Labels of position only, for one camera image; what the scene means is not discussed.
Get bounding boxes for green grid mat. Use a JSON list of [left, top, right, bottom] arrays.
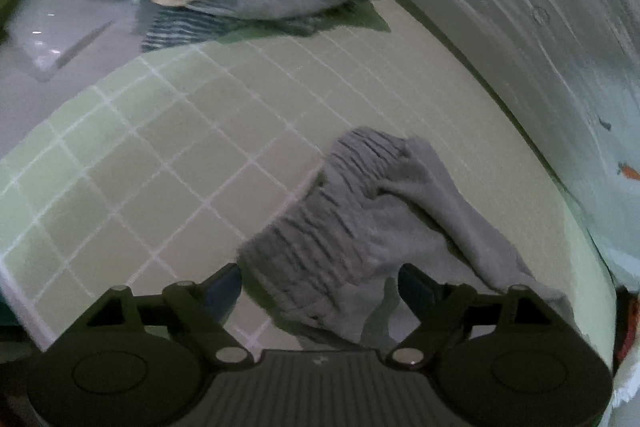
[[0, 0, 619, 359]]

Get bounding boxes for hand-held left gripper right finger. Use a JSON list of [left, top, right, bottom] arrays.
[[387, 263, 567, 369]]

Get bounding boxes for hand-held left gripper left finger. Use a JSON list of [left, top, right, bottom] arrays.
[[82, 263, 251, 366]]

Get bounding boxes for grey pants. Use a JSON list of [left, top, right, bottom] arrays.
[[237, 126, 584, 349]]

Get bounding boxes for white fluffy cloth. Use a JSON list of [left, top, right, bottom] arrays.
[[606, 356, 640, 409]]

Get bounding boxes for carrot print bed sheet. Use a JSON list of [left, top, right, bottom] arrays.
[[369, 0, 640, 304]]

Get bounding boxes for white plastic bin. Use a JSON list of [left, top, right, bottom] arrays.
[[0, 0, 202, 84]]

